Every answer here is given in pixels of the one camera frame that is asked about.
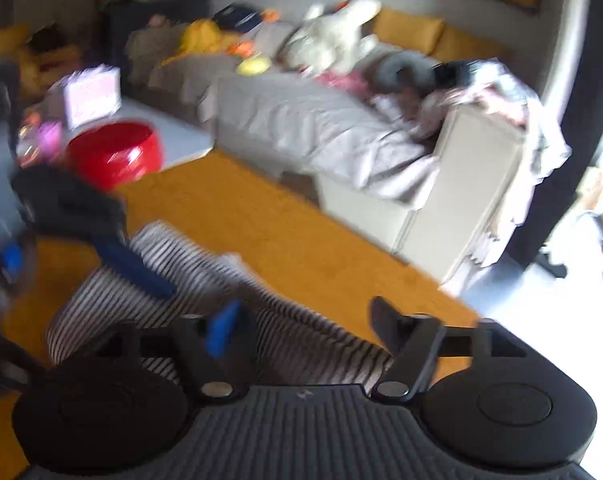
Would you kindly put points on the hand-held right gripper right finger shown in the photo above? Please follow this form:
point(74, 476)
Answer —
point(389, 317)

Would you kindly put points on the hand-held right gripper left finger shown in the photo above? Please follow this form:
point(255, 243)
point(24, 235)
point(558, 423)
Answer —
point(224, 327)

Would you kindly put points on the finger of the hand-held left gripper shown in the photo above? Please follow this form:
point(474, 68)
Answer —
point(141, 272)
point(12, 260)

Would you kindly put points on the black white striped garment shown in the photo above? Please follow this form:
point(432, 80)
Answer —
point(131, 290)

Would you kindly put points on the pile of light clothes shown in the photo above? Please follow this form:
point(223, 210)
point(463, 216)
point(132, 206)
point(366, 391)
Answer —
point(496, 95)

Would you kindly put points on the red round bowl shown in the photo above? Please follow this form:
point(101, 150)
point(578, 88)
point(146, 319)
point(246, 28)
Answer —
point(116, 152)

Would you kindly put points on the purple toy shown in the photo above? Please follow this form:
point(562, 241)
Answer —
point(43, 140)

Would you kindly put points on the pink white box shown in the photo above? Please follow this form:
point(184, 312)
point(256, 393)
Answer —
point(92, 97)

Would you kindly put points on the yellow armchair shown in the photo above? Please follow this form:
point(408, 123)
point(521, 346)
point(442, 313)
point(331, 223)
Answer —
point(26, 55)

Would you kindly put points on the black cabinet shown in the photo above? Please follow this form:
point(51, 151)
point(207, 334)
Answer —
point(146, 20)

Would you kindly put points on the yellow garment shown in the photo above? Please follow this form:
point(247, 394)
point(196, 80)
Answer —
point(201, 37)

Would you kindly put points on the grey covered sofa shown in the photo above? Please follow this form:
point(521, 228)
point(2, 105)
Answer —
point(301, 120)

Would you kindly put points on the yellow green round toy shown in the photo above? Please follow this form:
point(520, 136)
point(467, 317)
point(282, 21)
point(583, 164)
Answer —
point(254, 65)

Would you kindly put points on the orange toy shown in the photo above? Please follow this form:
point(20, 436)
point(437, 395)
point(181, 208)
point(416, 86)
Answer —
point(241, 50)

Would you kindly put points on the pink cloth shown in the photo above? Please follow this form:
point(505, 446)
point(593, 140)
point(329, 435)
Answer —
point(341, 82)

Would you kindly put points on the grey neck pillow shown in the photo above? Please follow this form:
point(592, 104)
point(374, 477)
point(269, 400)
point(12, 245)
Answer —
point(389, 72)

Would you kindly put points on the dark blue box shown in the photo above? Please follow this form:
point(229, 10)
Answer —
point(236, 17)

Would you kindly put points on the yellow sofa cushion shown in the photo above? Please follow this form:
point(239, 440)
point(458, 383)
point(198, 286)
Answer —
point(409, 32)
point(469, 46)

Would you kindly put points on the white plush toy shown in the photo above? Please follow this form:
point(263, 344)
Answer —
point(331, 30)

